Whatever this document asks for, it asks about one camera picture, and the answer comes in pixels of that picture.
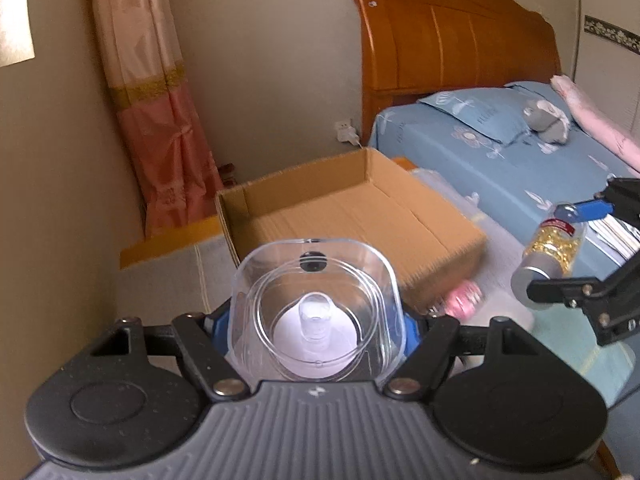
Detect pink round keychain charm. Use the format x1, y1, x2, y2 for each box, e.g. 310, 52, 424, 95
428, 280, 484, 321

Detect jar with gold contents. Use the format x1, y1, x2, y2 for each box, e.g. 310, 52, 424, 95
511, 204, 586, 309

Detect clear square plastic container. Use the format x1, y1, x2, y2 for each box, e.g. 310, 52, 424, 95
227, 238, 407, 387

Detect papers on bed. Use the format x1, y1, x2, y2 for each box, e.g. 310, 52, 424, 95
588, 214, 640, 260

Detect grey checked blanket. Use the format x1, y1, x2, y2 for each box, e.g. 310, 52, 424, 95
116, 207, 639, 405

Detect blue floral bed sheet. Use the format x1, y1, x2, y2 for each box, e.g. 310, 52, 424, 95
369, 81, 634, 244

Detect pink rolled blanket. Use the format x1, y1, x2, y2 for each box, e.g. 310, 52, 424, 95
550, 75, 640, 177

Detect grey plush toy on bed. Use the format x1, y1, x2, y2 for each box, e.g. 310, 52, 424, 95
523, 100, 570, 145

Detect blue floral pillow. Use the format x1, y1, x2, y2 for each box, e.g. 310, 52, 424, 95
418, 86, 536, 148

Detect brown cardboard box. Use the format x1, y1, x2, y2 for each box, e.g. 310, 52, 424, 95
216, 148, 487, 313

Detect pink curtain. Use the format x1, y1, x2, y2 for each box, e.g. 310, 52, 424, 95
92, 0, 222, 237

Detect orange wooden headboard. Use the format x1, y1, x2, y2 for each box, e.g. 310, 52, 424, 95
352, 0, 562, 140

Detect white wall charger plug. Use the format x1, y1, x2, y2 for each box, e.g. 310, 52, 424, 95
334, 119, 361, 148

